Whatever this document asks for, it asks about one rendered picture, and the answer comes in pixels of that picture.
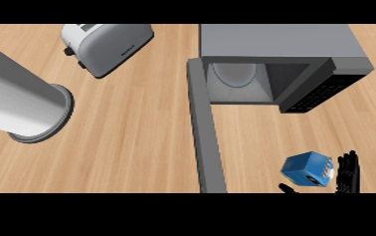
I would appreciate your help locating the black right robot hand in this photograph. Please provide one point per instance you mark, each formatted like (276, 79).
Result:
(348, 173)

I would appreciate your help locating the blue milk carton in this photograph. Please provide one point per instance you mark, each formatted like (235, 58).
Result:
(304, 167)

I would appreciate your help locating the grey microwave door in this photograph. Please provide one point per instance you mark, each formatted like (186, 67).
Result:
(205, 130)

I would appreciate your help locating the grey microwave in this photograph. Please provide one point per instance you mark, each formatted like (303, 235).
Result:
(294, 50)

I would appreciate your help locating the white toaster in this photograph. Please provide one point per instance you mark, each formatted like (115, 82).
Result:
(105, 47)

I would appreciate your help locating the silver cylindrical canister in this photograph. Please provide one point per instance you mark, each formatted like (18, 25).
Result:
(30, 107)

